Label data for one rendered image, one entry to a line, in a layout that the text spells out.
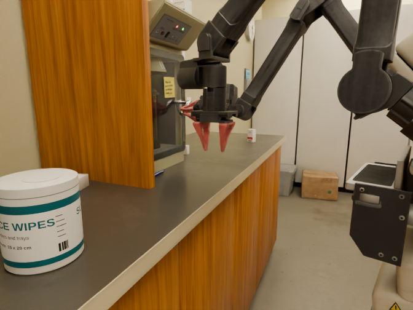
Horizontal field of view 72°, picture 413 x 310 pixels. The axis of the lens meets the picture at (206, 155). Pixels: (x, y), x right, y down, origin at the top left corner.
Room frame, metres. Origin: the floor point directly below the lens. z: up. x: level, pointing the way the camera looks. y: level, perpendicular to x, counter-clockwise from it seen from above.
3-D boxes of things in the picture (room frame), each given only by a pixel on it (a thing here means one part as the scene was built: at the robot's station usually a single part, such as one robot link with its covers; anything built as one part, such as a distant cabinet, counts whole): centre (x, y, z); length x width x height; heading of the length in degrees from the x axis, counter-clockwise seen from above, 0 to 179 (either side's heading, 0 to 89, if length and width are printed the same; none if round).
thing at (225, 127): (0.70, -0.03, 1.14); 0.07 x 0.07 x 0.09; 67
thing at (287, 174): (3.63, -0.85, 0.17); 0.60 x 0.42 x 0.33; 65
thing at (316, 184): (3.42, -1.40, 0.14); 0.41 x 0.33 x 0.29; 73
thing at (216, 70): (0.71, -0.01, 1.27); 0.07 x 0.06 x 0.07; 53
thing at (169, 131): (1.11, 0.16, 1.19); 0.30 x 0.01 x 0.40; 156
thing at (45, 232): (0.48, 0.29, 1.02); 0.13 x 0.13 x 0.15
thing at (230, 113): (0.70, -0.02, 1.21); 0.10 x 0.07 x 0.07; 67
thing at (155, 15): (1.09, 0.11, 1.46); 0.32 x 0.12 x 0.10; 157
